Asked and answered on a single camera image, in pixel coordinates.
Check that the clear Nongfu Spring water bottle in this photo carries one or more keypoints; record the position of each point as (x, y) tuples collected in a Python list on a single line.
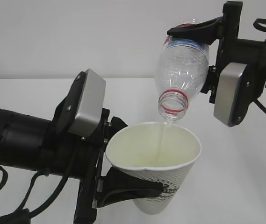
[(180, 74)]

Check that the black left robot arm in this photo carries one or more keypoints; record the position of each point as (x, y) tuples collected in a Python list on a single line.
[(24, 144)]

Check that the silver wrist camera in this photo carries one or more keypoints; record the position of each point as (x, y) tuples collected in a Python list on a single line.
[(227, 90), (88, 113)]

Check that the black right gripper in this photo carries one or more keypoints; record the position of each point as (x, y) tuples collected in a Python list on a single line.
[(231, 49)]

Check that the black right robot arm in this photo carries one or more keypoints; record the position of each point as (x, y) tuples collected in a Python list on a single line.
[(263, 63)]

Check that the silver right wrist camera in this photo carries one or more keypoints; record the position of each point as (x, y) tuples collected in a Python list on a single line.
[(227, 90)]

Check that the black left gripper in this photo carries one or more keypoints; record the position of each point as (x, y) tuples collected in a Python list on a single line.
[(84, 159)]

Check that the white paper cup green logo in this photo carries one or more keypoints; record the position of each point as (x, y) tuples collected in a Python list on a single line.
[(157, 152)]

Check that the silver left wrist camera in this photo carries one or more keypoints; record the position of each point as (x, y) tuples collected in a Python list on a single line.
[(88, 113)]

